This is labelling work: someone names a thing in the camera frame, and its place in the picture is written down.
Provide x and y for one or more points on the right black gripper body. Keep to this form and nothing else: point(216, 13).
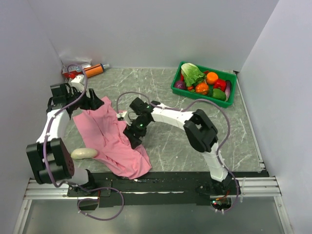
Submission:
point(139, 126)

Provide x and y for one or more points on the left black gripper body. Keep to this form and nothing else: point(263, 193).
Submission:
point(86, 104)

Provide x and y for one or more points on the pink t-shirt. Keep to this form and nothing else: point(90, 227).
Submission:
point(102, 131)

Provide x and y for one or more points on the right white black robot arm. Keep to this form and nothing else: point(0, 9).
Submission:
point(200, 131)

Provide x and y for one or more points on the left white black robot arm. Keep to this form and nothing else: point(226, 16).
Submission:
point(49, 158)

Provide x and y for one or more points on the orange cylindrical bottle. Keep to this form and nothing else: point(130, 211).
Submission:
point(96, 70)

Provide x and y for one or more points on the red white flat box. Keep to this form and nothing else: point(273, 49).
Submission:
point(73, 71)

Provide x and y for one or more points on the clear plastic bag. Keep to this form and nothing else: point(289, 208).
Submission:
point(68, 57)

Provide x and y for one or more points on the white daikon radish toy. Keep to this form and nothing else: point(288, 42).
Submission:
point(83, 153)

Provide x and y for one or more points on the purple onion toy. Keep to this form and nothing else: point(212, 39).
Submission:
point(180, 85)

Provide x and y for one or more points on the green plastic bin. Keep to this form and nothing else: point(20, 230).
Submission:
point(190, 91)

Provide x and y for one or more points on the green lettuce toy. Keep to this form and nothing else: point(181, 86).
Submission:
point(192, 74)

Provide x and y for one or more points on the green pepper toy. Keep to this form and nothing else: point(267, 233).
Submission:
point(219, 94)

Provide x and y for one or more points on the orange toy fruit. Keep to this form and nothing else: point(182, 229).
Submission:
point(211, 78)

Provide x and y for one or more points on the purple eggplant toy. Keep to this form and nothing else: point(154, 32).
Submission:
point(228, 89)

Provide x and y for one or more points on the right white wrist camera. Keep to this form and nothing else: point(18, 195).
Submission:
point(124, 116)

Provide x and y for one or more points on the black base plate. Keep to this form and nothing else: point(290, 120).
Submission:
point(162, 188)

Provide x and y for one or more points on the aluminium rail frame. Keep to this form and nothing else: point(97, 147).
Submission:
point(48, 210)

